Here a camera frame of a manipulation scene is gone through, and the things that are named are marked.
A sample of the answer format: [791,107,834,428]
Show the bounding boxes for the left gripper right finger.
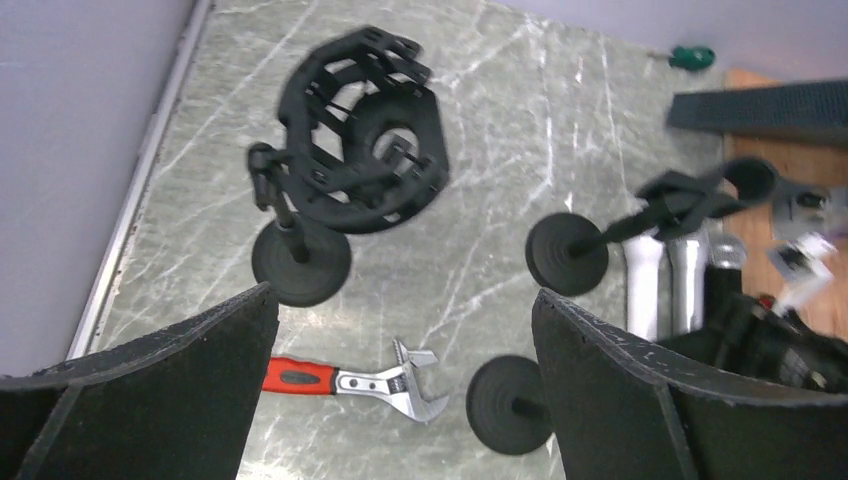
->
[531,288,847,479]

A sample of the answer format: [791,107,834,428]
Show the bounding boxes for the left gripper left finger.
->
[1,284,279,479]

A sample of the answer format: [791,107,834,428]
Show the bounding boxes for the black mic stand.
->
[524,156,780,297]
[465,354,553,456]

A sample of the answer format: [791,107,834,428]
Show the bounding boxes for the white microphone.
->
[622,235,664,341]

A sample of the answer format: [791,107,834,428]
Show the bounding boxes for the silver grey microphone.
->
[666,228,709,336]

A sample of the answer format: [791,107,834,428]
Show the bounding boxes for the shock mount stand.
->
[246,25,450,308]

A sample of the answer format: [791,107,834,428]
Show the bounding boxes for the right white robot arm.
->
[659,294,847,394]

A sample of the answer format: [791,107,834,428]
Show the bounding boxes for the wooden board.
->
[723,68,847,341]

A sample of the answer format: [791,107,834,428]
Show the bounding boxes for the red handled adjustable wrench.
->
[262,338,449,423]

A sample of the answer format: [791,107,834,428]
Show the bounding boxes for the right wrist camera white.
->
[767,232,838,316]

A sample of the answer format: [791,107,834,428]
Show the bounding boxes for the metal bracket with tube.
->
[771,178,847,240]

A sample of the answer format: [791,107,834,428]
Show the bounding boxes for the blue network switch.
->
[666,79,847,148]

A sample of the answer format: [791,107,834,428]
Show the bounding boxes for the green screwdriver handle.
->
[647,45,716,72]

